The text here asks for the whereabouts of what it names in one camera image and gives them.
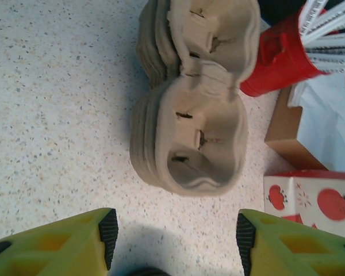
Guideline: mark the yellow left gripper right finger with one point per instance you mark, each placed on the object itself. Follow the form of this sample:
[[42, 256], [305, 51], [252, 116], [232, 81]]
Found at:
[[299, 253]]

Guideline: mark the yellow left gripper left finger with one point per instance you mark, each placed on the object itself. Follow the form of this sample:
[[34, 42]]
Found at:
[[46, 253]]

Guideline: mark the apple print paper bag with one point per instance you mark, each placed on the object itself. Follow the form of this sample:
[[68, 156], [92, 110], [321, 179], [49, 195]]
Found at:
[[304, 198]]

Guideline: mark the white paper napkin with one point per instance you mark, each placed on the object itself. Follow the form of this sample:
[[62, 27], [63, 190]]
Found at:
[[327, 115]]

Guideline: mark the brown pulp cup carrier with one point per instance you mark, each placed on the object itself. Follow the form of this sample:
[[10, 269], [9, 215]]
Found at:
[[136, 143], [153, 143], [145, 143], [212, 138]]

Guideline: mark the white napkins in cardboard box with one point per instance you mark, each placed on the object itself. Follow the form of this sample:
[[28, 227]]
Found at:
[[284, 129]]

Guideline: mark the paper wrapped straw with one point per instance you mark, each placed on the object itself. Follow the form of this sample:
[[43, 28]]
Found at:
[[339, 67], [333, 56], [333, 43], [333, 23], [313, 14]]

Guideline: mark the red plastic straw holder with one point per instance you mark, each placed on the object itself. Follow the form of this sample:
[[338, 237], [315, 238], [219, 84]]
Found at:
[[279, 63]]

